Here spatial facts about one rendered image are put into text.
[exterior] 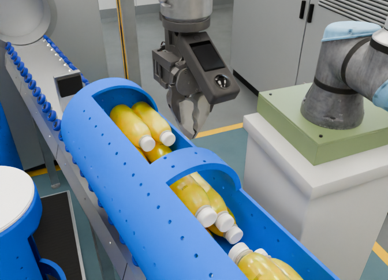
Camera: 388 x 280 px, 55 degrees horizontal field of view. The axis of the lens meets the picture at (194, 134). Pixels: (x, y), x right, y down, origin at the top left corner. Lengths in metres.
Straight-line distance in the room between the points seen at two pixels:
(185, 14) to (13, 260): 0.76
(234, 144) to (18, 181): 2.03
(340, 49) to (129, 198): 0.54
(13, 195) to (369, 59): 0.88
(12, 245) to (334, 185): 0.77
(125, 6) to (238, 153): 1.53
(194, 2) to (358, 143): 0.58
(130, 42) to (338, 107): 1.05
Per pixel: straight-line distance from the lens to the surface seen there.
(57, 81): 1.51
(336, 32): 0.88
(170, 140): 1.04
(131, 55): 1.74
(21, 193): 1.07
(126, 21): 1.69
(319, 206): 0.95
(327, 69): 0.91
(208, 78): 0.52
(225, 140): 2.93
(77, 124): 1.02
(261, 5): 3.24
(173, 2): 0.54
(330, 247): 1.13
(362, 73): 0.82
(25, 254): 1.08
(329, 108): 0.93
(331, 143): 0.91
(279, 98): 1.04
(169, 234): 0.68
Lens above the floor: 1.71
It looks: 35 degrees down
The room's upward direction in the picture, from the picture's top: straight up
